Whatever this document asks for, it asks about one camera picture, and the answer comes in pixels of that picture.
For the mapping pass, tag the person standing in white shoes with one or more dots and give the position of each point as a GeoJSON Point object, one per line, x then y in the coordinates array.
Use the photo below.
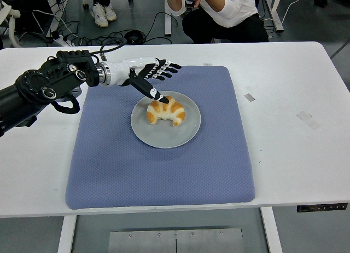
{"type": "Point", "coordinates": [102, 13]}

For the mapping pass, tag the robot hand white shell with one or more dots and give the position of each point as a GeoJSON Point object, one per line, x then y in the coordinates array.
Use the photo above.
{"type": "Point", "coordinates": [123, 69]}

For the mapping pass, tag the white chair frame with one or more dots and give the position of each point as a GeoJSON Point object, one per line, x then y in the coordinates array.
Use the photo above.
{"type": "Point", "coordinates": [12, 25]}

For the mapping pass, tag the white table leg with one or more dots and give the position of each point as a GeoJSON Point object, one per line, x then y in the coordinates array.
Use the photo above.
{"type": "Point", "coordinates": [66, 235]}
{"type": "Point", "coordinates": [272, 231]}

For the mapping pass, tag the blue quilted mat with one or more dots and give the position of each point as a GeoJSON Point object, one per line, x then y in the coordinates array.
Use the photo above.
{"type": "Point", "coordinates": [153, 171]}

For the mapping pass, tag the small grey tape piece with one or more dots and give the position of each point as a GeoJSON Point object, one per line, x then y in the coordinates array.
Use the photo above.
{"type": "Point", "coordinates": [249, 97]}

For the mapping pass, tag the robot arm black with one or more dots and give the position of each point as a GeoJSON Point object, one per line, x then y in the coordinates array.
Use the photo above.
{"type": "Point", "coordinates": [49, 83]}

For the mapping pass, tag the white background table foot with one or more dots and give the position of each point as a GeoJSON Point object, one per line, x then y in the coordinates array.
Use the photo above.
{"type": "Point", "coordinates": [167, 17]}
{"type": "Point", "coordinates": [276, 14]}

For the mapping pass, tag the large grey tape piece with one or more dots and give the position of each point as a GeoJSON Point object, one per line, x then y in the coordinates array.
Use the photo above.
{"type": "Point", "coordinates": [308, 120]}

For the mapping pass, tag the grey round plate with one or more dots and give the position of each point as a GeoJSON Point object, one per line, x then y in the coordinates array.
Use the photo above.
{"type": "Point", "coordinates": [164, 135]}

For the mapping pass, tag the table height control panel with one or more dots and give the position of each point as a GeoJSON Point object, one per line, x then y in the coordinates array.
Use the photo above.
{"type": "Point", "coordinates": [322, 207]}

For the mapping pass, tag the croissant bread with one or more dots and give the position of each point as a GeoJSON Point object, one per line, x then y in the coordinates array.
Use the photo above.
{"type": "Point", "coordinates": [169, 110]}

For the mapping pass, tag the person crouching with camera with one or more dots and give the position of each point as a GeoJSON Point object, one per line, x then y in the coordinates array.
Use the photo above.
{"type": "Point", "coordinates": [235, 14]}

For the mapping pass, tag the grey metal plate with screws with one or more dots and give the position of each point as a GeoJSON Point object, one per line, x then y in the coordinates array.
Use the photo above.
{"type": "Point", "coordinates": [175, 242]}

